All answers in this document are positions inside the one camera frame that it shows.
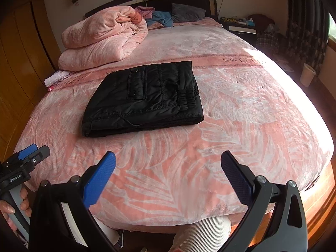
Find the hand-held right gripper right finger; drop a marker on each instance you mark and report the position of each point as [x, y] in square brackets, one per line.
[236, 178]

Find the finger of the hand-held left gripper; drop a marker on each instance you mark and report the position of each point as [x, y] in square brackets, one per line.
[38, 156]
[26, 152]

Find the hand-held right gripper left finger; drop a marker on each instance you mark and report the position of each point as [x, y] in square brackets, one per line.
[101, 178]

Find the black jacket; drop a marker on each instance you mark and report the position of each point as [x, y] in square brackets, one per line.
[141, 102]

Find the person's left hand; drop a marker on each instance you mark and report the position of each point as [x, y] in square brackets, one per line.
[25, 198]

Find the pink bed with bedspread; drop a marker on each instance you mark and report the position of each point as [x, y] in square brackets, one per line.
[236, 105]

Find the small pink white cloth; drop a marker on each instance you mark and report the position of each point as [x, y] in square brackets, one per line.
[56, 78]

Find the wooden wardrobe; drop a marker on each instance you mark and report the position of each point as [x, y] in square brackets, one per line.
[18, 57]

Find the white waste bin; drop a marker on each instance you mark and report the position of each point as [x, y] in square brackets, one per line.
[307, 74]

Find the folded pink quilt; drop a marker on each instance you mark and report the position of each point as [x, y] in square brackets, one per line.
[102, 36]

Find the plaid cloth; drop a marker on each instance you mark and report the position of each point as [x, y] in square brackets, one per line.
[271, 43]

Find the dark nightstand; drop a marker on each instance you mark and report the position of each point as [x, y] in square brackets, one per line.
[240, 27]

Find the dark clothes pile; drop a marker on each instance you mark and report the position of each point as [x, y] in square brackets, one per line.
[262, 21]

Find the dark patterned curtain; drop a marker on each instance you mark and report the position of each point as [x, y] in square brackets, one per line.
[307, 23]

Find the blue cloth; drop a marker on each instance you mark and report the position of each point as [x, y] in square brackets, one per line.
[160, 18]

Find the purple pink cloth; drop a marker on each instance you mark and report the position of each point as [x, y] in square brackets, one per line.
[144, 11]

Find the grey pillow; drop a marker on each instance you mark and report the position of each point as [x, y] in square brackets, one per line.
[187, 12]

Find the wooden bed frame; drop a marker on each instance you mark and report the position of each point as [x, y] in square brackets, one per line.
[320, 210]

